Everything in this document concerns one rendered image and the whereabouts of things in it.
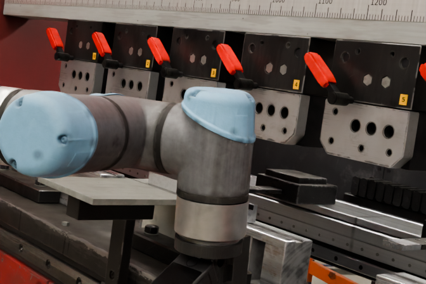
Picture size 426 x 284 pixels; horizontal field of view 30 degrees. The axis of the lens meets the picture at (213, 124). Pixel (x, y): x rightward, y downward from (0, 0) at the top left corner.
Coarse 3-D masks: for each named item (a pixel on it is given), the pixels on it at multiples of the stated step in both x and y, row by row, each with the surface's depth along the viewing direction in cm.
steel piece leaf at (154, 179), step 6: (150, 174) 138; (156, 174) 137; (150, 180) 138; (156, 180) 136; (162, 180) 135; (168, 180) 134; (174, 180) 132; (156, 186) 136; (162, 186) 135; (168, 186) 134; (174, 186) 132; (174, 192) 132
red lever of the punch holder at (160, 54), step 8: (152, 40) 143; (152, 48) 142; (160, 48) 142; (160, 56) 141; (168, 56) 142; (160, 64) 141; (168, 64) 140; (160, 72) 139; (168, 72) 138; (176, 72) 139
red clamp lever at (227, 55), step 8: (216, 48) 128; (224, 48) 127; (224, 56) 127; (232, 56) 127; (224, 64) 126; (232, 64) 125; (240, 64) 126; (232, 72) 125; (240, 72) 125; (240, 80) 123; (248, 80) 124; (240, 88) 123; (248, 88) 124; (256, 88) 126
